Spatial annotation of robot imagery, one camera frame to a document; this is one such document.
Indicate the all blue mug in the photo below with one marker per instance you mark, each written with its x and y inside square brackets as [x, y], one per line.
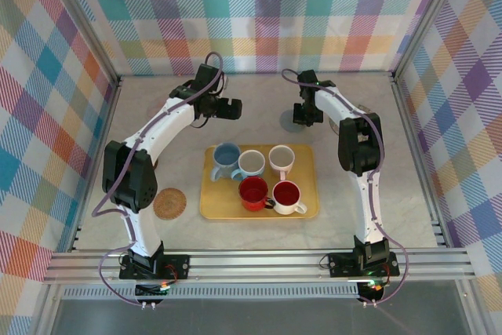
[227, 154]

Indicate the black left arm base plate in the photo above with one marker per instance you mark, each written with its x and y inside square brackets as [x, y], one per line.
[176, 264]

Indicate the aluminium frame rail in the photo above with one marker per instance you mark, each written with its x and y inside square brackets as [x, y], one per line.
[255, 266]

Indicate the green marbled round coaster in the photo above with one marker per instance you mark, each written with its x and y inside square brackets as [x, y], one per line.
[364, 108]

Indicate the aluminium frame post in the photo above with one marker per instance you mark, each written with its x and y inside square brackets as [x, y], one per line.
[82, 17]
[425, 17]

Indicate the controller board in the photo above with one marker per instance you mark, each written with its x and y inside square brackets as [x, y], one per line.
[151, 290]
[372, 290]

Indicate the light blue mug white inside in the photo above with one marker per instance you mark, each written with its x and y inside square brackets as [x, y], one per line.
[251, 162]

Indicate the right controller board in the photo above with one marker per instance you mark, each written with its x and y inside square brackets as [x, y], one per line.
[372, 290]

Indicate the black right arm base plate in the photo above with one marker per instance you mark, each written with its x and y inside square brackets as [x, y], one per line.
[341, 264]

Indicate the left controller board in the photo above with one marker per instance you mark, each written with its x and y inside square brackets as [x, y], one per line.
[151, 290]

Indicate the white mug red inside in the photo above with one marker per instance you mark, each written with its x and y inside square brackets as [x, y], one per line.
[286, 194]

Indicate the grey round coaster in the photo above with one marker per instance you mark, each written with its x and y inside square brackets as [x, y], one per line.
[285, 121]

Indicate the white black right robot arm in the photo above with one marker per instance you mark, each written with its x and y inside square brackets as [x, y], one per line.
[372, 209]

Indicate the white mug with dark inside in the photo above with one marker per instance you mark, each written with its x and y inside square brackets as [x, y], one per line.
[281, 156]

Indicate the aluminium side floor rail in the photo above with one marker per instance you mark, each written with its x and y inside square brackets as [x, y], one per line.
[94, 170]
[421, 162]

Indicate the woven rattan coaster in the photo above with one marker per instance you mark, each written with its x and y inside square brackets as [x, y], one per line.
[169, 203]

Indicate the yellow plastic tray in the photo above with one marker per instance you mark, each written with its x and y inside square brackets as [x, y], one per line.
[219, 201]

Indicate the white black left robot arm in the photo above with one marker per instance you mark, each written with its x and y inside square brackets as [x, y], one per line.
[157, 127]

